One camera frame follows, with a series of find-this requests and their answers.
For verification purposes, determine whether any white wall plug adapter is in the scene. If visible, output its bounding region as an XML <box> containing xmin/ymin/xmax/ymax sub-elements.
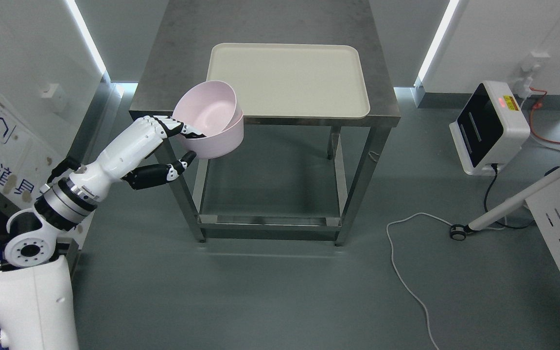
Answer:
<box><xmin>512</xmin><ymin>51</ymin><xmax>551</xmax><ymax>98</ymax></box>

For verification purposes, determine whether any pink bowl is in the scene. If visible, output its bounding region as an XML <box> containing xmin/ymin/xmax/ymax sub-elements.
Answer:
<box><xmin>172</xmin><ymin>80</ymin><xmax>242</xmax><ymax>137</ymax></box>
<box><xmin>177</xmin><ymin>109</ymin><xmax>244</xmax><ymax>159</ymax></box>

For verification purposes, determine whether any white sign board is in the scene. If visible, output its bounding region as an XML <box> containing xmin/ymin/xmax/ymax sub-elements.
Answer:
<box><xmin>0</xmin><ymin>94</ymin><xmax>80</xmax><ymax>242</ymax></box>

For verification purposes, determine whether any white floor cable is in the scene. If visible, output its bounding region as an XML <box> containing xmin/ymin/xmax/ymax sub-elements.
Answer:
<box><xmin>386</xmin><ymin>212</ymin><xmax>504</xmax><ymax>350</ymax></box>

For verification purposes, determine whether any white black box device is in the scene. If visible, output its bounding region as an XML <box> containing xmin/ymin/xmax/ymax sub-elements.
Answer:
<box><xmin>449</xmin><ymin>81</ymin><xmax>530</xmax><ymax>176</ymax></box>

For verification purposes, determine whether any beige plastic tray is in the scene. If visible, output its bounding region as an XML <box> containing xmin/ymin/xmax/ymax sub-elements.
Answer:
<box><xmin>207</xmin><ymin>43</ymin><xmax>370</xmax><ymax>120</ymax></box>

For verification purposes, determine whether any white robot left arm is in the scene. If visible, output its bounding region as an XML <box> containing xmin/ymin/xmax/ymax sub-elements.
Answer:
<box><xmin>0</xmin><ymin>158</ymin><xmax>122</xmax><ymax>350</ymax></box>

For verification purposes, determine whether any white stand leg with caster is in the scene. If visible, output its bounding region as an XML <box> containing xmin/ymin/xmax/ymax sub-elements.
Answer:
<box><xmin>449</xmin><ymin>168</ymin><xmax>560</xmax><ymax>241</ymax></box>

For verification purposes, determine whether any stainless steel table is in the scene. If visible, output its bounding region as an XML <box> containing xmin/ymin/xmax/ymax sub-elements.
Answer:
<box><xmin>129</xmin><ymin>0</ymin><xmax>401</xmax><ymax>246</ymax></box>

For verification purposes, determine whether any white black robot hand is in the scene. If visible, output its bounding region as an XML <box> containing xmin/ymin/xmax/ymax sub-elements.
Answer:
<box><xmin>70</xmin><ymin>115</ymin><xmax>206</xmax><ymax>202</ymax></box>

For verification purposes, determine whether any black power cable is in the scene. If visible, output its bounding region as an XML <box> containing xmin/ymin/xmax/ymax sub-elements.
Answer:
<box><xmin>483</xmin><ymin>164</ymin><xmax>560</xmax><ymax>230</ymax></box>

